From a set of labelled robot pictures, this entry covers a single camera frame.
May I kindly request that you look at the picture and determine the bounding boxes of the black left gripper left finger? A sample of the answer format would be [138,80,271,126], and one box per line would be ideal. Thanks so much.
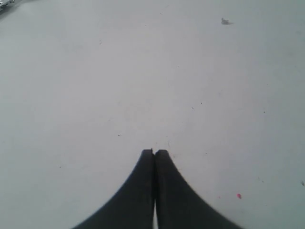
[75,149,155,229]

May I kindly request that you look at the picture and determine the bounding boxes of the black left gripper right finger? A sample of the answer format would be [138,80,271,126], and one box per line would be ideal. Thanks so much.
[155,150,240,229]

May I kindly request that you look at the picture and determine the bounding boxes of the small clear plastic scrap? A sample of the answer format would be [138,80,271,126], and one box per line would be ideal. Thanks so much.
[221,18,233,25]

